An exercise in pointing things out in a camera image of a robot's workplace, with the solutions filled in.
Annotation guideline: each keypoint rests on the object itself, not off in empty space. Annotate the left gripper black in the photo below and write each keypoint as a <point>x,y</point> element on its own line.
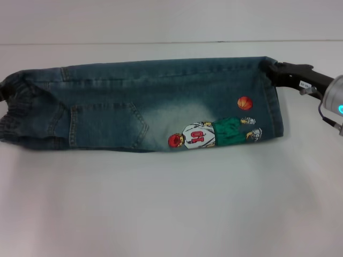
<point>2,92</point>

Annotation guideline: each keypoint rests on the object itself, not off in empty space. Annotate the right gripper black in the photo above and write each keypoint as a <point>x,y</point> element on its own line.
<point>292,76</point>

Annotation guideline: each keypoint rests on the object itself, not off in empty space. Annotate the blue denim shorts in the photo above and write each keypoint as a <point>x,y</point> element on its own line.
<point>150,107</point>

